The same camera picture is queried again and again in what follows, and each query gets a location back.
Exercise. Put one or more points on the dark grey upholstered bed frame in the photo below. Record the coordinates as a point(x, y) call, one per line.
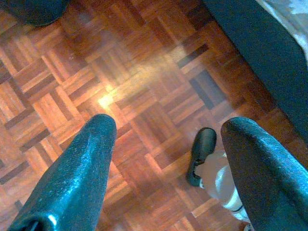
point(260, 36)

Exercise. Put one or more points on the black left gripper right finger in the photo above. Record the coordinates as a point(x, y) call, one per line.
point(269, 180)

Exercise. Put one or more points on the black robot left foot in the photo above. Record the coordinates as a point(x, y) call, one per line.
point(202, 146)

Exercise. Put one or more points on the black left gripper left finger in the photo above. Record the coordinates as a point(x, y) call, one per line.
point(72, 173)

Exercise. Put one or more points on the silver robot left leg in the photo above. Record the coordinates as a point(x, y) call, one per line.
point(219, 178)

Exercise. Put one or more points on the dark rounded object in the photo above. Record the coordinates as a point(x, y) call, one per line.
point(36, 12)

